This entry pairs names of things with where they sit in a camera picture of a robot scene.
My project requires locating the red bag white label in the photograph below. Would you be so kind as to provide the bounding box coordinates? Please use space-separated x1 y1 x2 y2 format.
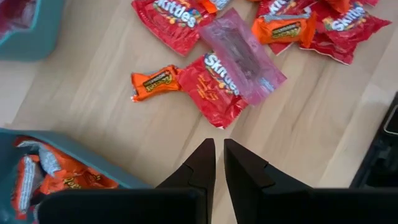
14 135 91 175

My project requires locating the pink translucent candy packet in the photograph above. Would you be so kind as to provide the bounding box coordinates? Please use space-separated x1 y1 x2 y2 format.
198 7 287 106
0 0 38 38

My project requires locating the light teal plastic bin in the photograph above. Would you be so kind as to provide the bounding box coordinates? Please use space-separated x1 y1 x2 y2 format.
0 0 66 62

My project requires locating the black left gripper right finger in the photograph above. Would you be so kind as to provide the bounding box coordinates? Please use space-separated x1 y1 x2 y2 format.
223 138 398 224

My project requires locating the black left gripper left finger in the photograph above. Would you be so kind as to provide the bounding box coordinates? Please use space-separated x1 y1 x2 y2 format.
37 138 217 224

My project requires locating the red Cheetos bag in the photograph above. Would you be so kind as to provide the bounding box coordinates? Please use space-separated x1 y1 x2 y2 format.
130 64 183 103

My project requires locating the dark teal plastic bin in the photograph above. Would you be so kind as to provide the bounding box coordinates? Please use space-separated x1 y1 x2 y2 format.
0 128 153 224

